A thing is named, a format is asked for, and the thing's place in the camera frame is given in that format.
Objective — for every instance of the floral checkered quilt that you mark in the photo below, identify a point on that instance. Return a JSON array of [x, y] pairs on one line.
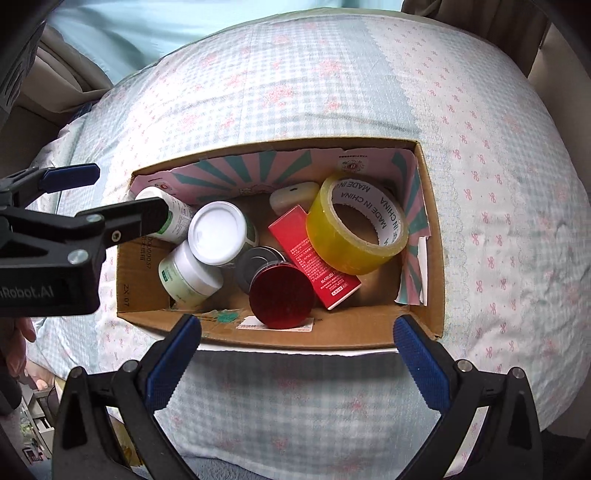
[[514, 219]]

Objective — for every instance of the white pill bottle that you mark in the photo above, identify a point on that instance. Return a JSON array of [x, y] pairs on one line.
[[175, 229]]

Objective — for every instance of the yellow tape roll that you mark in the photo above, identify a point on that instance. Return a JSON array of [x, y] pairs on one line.
[[354, 225]]

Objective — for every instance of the beige curtain left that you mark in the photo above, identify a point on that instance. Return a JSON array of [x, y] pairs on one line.
[[50, 78]]

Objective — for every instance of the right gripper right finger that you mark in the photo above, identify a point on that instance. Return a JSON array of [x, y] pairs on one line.
[[509, 444]]

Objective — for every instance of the dark brown small jar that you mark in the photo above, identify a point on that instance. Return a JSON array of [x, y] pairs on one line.
[[281, 296]]

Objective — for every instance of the red cosmetics box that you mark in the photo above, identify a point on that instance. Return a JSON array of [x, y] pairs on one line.
[[331, 286]]

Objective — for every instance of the black-lidded small jar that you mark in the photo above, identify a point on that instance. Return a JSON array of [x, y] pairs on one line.
[[252, 262]]

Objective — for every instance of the brown curtain right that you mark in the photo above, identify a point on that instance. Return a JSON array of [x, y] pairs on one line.
[[517, 27]]

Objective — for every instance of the white earbuds case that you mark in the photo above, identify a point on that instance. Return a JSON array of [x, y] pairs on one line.
[[302, 194]]

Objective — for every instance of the pale green cream jar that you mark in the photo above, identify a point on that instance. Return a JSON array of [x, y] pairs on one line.
[[186, 280]]

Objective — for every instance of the white-lidded green label jar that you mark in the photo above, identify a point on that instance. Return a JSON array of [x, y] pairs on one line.
[[219, 233]]

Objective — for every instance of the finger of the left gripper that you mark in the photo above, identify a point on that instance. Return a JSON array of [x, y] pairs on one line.
[[107, 226], [23, 187]]

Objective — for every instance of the open cardboard box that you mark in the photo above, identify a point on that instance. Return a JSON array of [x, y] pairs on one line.
[[412, 283]]

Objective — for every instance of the person's left hand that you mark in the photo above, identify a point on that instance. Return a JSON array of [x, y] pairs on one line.
[[16, 333]]

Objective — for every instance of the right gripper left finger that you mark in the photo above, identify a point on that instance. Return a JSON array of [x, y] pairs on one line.
[[85, 444]]

